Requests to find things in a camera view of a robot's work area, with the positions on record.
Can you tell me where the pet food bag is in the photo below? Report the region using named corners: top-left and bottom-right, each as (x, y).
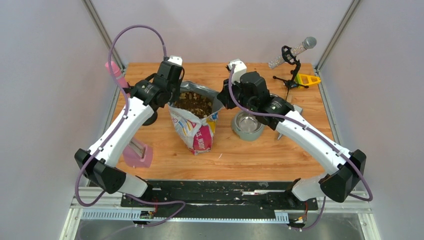
top-left (168, 81), bottom-right (223, 155)

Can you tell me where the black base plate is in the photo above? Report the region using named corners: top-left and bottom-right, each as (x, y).
top-left (99, 178), bottom-right (335, 220)

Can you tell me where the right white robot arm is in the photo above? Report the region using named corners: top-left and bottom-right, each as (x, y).
top-left (217, 71), bottom-right (373, 209)

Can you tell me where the black tripod mic stand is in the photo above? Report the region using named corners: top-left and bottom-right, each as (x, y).
top-left (272, 45), bottom-right (309, 100)

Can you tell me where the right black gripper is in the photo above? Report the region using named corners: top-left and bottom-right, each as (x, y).
top-left (219, 75), bottom-right (258, 111)

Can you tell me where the pink block holder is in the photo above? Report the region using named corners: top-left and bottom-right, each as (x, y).
top-left (122, 137), bottom-right (153, 168)

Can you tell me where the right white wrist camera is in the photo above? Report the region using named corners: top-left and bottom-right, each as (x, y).
top-left (226, 59), bottom-right (247, 85)

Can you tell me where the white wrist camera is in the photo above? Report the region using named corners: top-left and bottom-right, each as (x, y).
top-left (226, 59), bottom-right (247, 85)
top-left (167, 55), bottom-right (183, 66)

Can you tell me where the yellow plastic triangle toy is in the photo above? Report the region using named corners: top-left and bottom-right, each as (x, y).
top-left (294, 73), bottom-right (321, 89)

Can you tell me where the grey double pet feeder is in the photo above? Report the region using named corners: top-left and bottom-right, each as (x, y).
top-left (231, 94), bottom-right (299, 142)

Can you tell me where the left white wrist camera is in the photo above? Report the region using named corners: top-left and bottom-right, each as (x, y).
top-left (167, 55), bottom-right (183, 66)

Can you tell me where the pink microphone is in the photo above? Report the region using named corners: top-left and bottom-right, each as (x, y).
top-left (105, 61), bottom-right (131, 97)

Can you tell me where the glitter silver microphone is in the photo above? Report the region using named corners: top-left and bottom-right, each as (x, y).
top-left (268, 36), bottom-right (317, 69)

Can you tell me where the front steel bowl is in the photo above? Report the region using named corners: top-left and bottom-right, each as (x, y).
top-left (234, 111), bottom-right (263, 134)

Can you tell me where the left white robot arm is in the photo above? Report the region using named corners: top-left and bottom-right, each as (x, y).
top-left (74, 56), bottom-right (184, 207)

